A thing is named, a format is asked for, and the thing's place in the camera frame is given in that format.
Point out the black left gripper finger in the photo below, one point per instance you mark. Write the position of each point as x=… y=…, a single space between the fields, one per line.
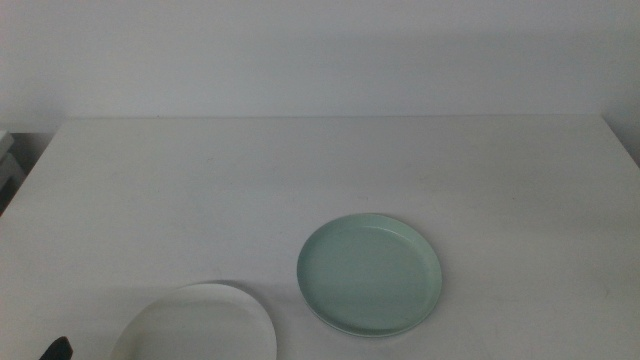
x=59 y=350

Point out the white shallow bowl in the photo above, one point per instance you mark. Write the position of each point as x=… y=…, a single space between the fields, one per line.
x=200 y=325

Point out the pale green shallow bowl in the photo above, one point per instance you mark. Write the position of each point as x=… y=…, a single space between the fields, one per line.
x=370 y=275

